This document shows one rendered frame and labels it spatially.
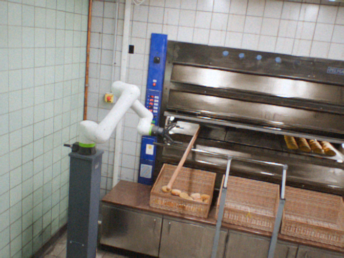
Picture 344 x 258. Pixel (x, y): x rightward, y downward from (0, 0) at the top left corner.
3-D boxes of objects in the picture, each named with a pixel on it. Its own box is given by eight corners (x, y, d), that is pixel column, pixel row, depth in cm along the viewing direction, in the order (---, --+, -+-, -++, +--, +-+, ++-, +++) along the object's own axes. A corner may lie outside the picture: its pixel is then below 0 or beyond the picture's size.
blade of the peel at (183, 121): (224, 130, 395) (224, 128, 394) (176, 123, 404) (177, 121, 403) (226, 123, 429) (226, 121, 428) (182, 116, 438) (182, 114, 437)
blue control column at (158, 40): (171, 171, 576) (187, 36, 521) (180, 172, 573) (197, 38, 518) (133, 230, 393) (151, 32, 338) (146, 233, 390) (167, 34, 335)
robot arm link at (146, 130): (136, 136, 309) (134, 130, 300) (140, 124, 315) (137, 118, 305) (151, 138, 307) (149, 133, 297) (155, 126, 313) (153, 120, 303)
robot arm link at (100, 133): (95, 140, 248) (137, 82, 263) (82, 133, 258) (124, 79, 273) (105, 149, 257) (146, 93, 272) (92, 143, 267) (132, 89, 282)
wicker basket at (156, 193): (160, 187, 374) (163, 162, 367) (213, 197, 364) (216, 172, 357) (148, 207, 328) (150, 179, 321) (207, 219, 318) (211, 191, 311)
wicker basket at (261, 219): (218, 198, 363) (222, 173, 356) (274, 209, 353) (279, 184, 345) (213, 220, 317) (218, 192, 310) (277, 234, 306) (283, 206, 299)
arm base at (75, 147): (60, 150, 270) (60, 143, 268) (69, 145, 284) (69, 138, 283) (91, 156, 265) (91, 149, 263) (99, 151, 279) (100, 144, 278)
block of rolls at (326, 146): (282, 134, 410) (283, 129, 408) (325, 141, 401) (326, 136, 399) (287, 149, 352) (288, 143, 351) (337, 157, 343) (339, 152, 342)
